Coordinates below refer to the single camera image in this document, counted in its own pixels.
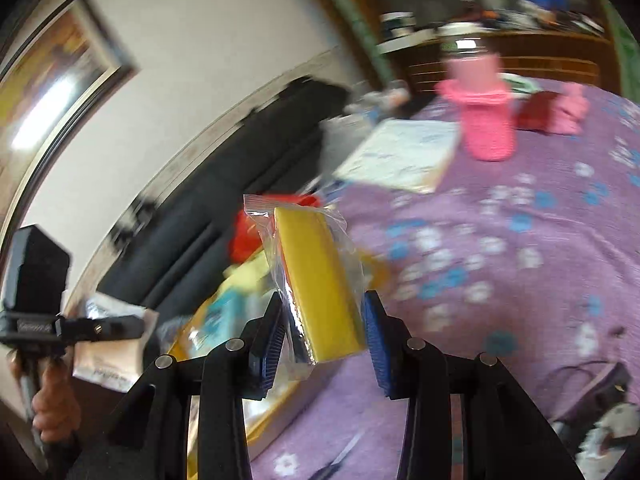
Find purple floral tablecloth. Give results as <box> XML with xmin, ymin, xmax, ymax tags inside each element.
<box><xmin>250</xmin><ymin>77</ymin><xmax>640</xmax><ymax>480</ymax></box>

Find open handwritten notebook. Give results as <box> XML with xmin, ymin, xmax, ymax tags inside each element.
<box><xmin>332</xmin><ymin>119</ymin><xmax>461</xmax><ymax>195</ymax></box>

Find dark red packet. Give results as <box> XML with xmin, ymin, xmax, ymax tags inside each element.
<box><xmin>515</xmin><ymin>91</ymin><xmax>558</xmax><ymax>133</ymax></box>

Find person's left hand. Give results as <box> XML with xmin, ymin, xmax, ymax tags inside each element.
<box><xmin>10</xmin><ymin>350</ymin><xmax>83</xmax><ymax>443</ymax></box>

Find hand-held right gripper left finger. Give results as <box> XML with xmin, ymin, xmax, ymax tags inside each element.
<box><xmin>107</xmin><ymin>290</ymin><xmax>288</xmax><ymax>480</ymax></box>

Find yellow foam-lined box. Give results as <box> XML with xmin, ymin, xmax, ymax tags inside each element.
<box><xmin>165</xmin><ymin>247</ymin><xmax>393</xmax><ymax>463</ymax></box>

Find white printed packet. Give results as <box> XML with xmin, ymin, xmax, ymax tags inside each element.
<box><xmin>72</xmin><ymin>292</ymin><xmax>161</xmax><ymax>393</ymax></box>

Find pink fluffy cloth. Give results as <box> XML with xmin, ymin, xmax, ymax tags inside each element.
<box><xmin>550</xmin><ymin>82</ymin><xmax>588</xmax><ymax>136</ymax></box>

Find clear plastic bag with items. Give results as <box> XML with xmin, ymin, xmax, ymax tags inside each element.
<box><xmin>345</xmin><ymin>85</ymin><xmax>411</xmax><ymax>121</ymax></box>

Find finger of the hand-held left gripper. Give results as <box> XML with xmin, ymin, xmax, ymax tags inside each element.
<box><xmin>57</xmin><ymin>314</ymin><xmax>146</xmax><ymax>345</ymax></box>

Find framed wall picture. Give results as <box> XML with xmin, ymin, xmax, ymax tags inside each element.
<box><xmin>0</xmin><ymin>0</ymin><xmax>138</xmax><ymax>261</ymax></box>

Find red gift bag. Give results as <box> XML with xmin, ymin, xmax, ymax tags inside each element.
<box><xmin>229</xmin><ymin>192</ymin><xmax>321</xmax><ymax>263</ymax></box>

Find grey translucent plastic bag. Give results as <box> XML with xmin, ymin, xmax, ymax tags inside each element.
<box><xmin>320</xmin><ymin>115</ymin><xmax>371</xmax><ymax>186</ymax></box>

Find wooden cabinet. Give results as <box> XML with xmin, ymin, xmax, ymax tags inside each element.
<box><xmin>295</xmin><ymin>0</ymin><xmax>626</xmax><ymax>106</ymax></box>

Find black sofa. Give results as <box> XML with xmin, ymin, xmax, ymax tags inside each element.
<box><xmin>95</xmin><ymin>75</ymin><xmax>351</xmax><ymax>311</ymax></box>

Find pink bottle with knit sleeve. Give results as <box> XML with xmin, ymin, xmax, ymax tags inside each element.
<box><xmin>435</xmin><ymin>35</ymin><xmax>518</xmax><ymax>162</ymax></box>

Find yellow sponge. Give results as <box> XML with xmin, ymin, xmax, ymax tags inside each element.
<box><xmin>243</xmin><ymin>192</ymin><xmax>378</xmax><ymax>383</ymax></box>

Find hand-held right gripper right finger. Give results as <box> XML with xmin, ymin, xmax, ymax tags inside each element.
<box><xmin>362</xmin><ymin>290</ymin><xmax>586</xmax><ymax>480</ymax></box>

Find flat white box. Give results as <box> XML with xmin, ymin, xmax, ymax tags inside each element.
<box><xmin>377</xmin><ymin>27</ymin><xmax>436</xmax><ymax>56</ymax></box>

